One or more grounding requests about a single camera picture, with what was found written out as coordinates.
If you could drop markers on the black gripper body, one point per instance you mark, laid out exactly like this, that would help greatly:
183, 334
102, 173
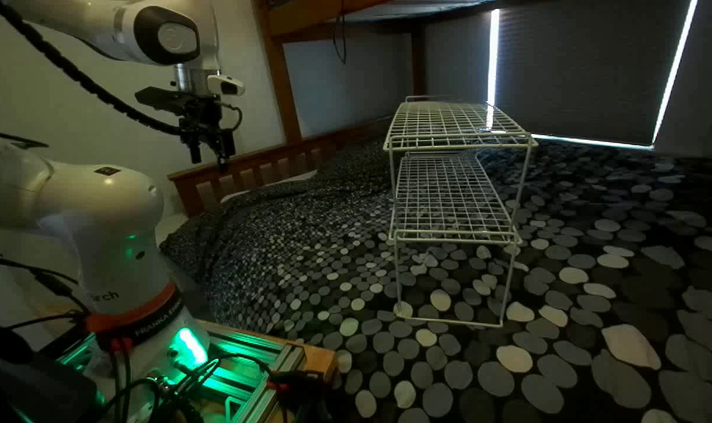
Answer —
200, 117

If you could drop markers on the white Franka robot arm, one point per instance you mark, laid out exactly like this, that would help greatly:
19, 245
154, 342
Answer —
96, 219

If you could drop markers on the grey window blind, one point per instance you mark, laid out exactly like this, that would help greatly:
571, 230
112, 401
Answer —
457, 59
590, 71
708, 79

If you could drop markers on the black control box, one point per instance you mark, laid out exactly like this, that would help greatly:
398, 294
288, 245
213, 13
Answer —
26, 385

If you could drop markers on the black duvet with grey dots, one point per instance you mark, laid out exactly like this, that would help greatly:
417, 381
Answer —
605, 314

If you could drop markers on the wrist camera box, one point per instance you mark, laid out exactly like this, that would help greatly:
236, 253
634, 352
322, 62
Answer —
225, 84

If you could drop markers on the wooden bunk bed frame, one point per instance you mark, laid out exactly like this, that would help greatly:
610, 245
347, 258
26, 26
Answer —
281, 71

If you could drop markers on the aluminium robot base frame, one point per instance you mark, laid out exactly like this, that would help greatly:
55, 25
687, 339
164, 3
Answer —
238, 367

